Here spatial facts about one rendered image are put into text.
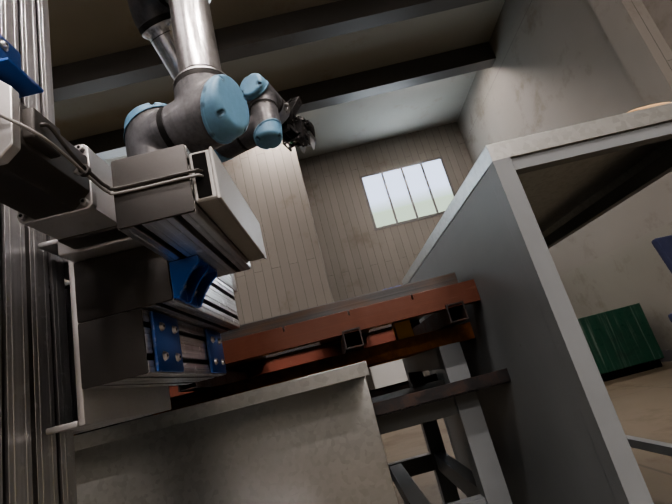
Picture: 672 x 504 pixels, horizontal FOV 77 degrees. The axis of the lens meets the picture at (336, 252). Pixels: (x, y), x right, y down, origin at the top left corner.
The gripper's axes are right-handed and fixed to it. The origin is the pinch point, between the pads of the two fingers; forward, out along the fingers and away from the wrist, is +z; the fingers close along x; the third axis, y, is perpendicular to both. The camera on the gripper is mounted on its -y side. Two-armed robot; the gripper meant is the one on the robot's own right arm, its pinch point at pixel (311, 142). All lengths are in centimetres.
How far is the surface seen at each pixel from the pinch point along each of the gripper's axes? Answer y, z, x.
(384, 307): 60, -1, 17
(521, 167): 40, -20, 58
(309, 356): 64, 52, -35
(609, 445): 94, -17, 59
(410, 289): 55, 6, 24
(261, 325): 61, -11, -16
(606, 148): 37, -12, 75
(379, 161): -361, 616, -139
